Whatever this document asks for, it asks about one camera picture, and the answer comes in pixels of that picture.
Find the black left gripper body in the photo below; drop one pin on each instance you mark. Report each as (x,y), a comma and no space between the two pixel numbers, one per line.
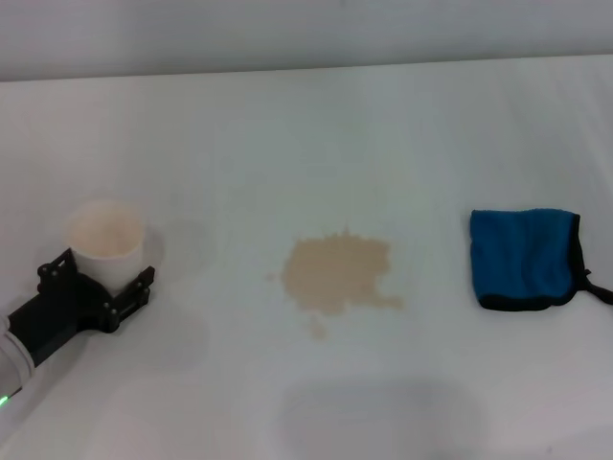
(62,311)

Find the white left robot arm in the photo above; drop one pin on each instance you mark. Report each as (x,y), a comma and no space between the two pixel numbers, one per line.
(12,364)

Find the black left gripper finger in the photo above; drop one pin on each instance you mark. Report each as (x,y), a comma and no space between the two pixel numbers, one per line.
(131,299)
(57,273)

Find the blue rag with black trim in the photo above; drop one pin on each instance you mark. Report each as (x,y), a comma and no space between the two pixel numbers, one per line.
(517,259)

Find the brown water stain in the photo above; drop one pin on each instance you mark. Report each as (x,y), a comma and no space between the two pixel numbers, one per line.
(335,275)

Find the white paper cup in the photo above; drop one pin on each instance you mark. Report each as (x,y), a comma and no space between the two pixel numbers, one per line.
(107,259)

